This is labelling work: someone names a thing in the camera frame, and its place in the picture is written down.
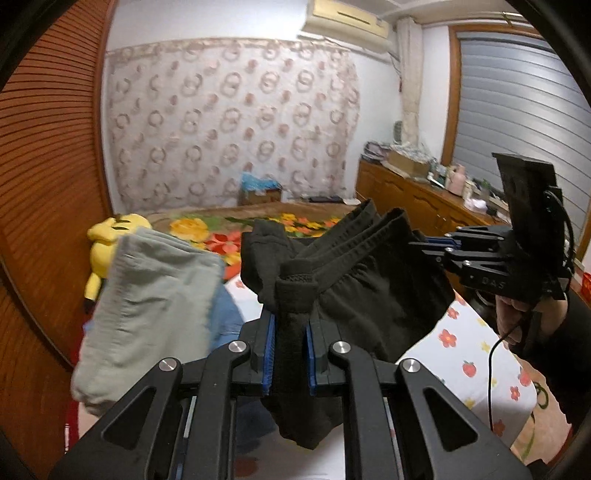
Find grey pants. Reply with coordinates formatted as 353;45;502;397
70;226;227;409

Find black cable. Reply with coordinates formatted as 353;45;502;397
487;320;522;437

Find yellow plush toy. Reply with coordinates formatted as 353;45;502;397
83;212;153;315

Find wooden cabinet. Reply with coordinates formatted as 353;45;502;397
355;157;513;241

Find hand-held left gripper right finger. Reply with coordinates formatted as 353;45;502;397
305;318;533;480

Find person's right forearm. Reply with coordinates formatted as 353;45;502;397
512;286;591;437

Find wooden louvred wardrobe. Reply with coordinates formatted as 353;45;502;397
0;0;122;462

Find circle-pattern curtain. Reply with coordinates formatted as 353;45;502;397
104;37;362;215

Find grey window blind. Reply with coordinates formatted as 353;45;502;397
455;30;591;241

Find wooden window frame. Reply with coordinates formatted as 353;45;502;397
441;22;542;168

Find person's right hand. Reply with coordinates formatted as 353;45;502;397
496;295;568;352

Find beige lace curtain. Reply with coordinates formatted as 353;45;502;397
397;16;424;146

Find white air conditioner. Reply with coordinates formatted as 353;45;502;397
300;0;394;40

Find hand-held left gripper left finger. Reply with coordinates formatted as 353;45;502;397
48;318;278;480

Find blue plastic bag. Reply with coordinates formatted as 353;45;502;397
240;172;280;193

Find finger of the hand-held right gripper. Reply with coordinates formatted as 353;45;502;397
409;225;512;254
431;252;514;289

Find small cardboard box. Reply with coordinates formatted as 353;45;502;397
238;187;283;206

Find black pants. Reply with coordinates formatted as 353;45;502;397
240;198;458;450

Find pink jug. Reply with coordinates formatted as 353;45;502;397
445;164;467;195

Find stack of magazines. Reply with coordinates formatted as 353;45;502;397
364;141;393;162

